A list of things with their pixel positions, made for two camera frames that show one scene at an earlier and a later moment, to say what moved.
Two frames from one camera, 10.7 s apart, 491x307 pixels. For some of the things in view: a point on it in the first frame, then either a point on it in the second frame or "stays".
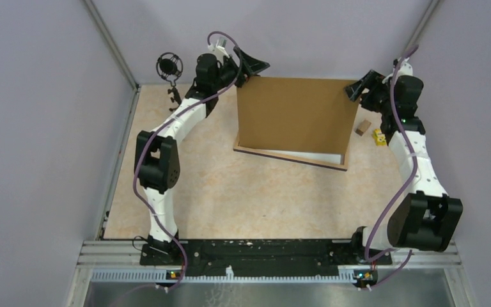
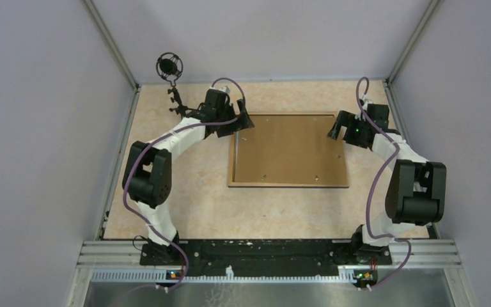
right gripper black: [367, 80] → [342, 120]
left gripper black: [250, 65] → [243, 122]
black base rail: [211, 257] stays
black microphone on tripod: [169, 66] stays
